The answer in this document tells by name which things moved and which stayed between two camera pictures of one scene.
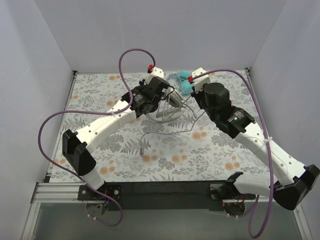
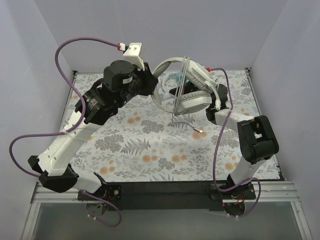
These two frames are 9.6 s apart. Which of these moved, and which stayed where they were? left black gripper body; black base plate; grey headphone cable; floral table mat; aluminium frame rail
Moved: left black gripper body; grey headphone cable
Stayed: black base plate; aluminium frame rail; floral table mat
